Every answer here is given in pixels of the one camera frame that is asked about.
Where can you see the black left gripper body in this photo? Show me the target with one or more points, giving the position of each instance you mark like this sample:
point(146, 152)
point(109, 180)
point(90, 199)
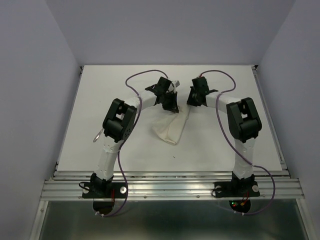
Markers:
point(162, 93)

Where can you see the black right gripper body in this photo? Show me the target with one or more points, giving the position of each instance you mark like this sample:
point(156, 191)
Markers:
point(197, 92)

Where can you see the white cloth napkin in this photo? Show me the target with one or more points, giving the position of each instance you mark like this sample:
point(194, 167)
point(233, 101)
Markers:
point(169, 128)

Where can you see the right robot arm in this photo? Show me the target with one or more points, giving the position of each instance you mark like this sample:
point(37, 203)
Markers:
point(244, 125)

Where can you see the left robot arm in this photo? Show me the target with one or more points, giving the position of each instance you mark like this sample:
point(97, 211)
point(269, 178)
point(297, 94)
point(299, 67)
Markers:
point(118, 125)

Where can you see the silver fork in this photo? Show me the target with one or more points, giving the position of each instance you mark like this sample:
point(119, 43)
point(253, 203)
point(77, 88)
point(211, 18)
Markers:
point(98, 135)

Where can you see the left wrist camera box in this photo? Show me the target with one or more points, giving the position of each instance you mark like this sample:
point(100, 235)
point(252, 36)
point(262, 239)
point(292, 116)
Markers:
point(174, 85)

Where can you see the aluminium right side rail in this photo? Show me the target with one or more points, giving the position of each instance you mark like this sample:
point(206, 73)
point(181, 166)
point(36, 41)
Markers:
point(283, 163)

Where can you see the aluminium rail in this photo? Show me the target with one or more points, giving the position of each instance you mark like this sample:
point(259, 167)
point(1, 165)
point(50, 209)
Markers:
point(157, 186)
point(283, 163)

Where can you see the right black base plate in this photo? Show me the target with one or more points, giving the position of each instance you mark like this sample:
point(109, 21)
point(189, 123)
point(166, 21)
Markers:
point(227, 189)

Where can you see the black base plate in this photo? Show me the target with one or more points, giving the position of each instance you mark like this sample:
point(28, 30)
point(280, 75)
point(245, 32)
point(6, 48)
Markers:
point(113, 190)
point(227, 189)

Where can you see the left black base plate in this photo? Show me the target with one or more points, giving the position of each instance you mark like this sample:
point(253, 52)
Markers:
point(113, 190)

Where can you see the aluminium front rail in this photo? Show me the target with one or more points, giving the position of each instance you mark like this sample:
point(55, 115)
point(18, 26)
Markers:
point(157, 186)

